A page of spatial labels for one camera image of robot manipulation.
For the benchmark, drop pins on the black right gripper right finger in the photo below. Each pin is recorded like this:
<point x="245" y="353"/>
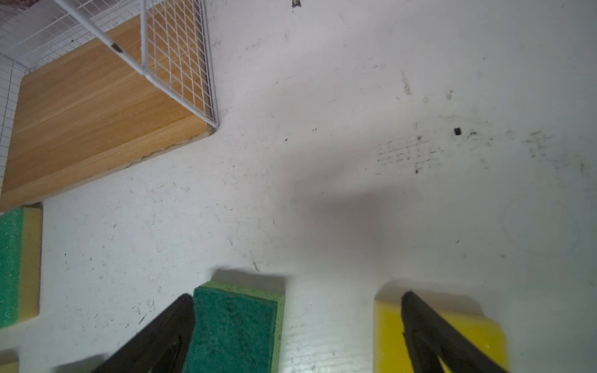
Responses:
<point x="433" y="343"/>

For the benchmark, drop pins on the yellow sponge right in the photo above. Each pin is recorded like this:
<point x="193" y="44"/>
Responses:
<point x="390" y="349"/>

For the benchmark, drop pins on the white wire three-tier shelf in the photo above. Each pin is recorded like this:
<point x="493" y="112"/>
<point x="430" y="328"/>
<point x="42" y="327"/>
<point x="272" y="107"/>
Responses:
<point x="34" y="33"/>

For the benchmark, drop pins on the bottom wooden shelf board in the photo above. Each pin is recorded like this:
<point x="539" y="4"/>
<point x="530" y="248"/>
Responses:
<point x="109" y="103"/>

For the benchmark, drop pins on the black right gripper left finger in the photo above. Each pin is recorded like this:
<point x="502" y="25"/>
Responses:
<point x="162" y="346"/>

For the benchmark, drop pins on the light green sponge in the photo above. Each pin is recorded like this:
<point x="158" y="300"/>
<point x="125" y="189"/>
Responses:
<point x="21" y="244"/>

